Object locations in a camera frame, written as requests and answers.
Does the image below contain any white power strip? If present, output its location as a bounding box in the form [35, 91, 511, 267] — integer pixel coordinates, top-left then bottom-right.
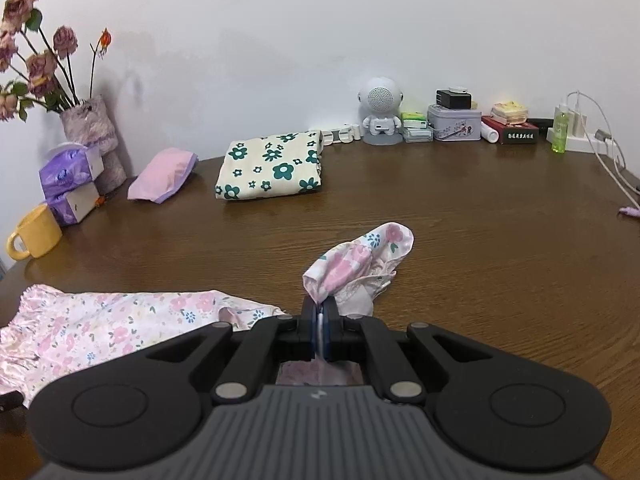
[546, 127, 628, 156]

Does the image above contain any white robot speaker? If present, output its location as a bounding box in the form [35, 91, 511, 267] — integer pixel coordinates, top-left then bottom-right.
[358, 76, 404, 146]

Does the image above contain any green spray bottle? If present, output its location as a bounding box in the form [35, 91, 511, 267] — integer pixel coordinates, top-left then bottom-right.
[551, 102, 571, 154]

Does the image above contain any purple soft tissue pack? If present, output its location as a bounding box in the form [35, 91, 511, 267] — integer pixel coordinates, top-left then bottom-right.
[39, 142, 105, 198]

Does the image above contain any dried rose bouquet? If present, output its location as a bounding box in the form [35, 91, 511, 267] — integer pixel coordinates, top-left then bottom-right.
[0, 0, 112, 122]

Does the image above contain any white charger adapter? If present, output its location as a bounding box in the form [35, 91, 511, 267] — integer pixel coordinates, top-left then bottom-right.
[567, 91, 587, 137]

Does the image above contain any yellow mug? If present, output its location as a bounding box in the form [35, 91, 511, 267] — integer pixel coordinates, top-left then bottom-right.
[6, 203, 63, 261]

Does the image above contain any black charger block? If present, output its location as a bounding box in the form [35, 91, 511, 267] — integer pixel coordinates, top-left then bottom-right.
[435, 86, 472, 110]

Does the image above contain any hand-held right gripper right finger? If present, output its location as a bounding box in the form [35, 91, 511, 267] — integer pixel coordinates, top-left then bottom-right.
[322, 296, 496, 406]

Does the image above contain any yellow note stack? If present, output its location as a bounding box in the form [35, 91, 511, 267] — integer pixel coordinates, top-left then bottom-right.
[490, 101, 529, 126]

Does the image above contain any white cable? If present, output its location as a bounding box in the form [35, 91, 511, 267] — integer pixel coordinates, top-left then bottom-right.
[567, 90, 640, 208]

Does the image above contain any dark red box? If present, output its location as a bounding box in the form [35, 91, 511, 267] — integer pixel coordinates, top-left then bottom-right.
[481, 116, 540, 145]

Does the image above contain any cream green-flowered folded cloth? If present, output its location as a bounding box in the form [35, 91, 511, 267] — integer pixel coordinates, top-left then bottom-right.
[215, 130, 323, 202]

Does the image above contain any plain pink cloth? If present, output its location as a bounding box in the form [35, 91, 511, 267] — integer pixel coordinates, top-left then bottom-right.
[127, 147, 198, 205]

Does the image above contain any grey printed tin box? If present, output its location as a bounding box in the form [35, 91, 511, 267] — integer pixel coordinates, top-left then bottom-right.
[427, 104, 482, 142]

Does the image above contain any purple white tissue pack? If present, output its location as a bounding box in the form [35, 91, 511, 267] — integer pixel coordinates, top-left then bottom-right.
[47, 182, 100, 226]

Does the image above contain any pink floral dress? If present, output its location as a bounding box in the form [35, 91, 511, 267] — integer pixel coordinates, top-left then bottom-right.
[0, 221, 415, 396]

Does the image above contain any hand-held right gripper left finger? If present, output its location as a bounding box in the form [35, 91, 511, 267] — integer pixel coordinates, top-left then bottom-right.
[145, 296, 319, 406]

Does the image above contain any fuzzy purple vase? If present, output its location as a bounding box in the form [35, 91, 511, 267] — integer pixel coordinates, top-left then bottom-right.
[60, 94, 128, 196]

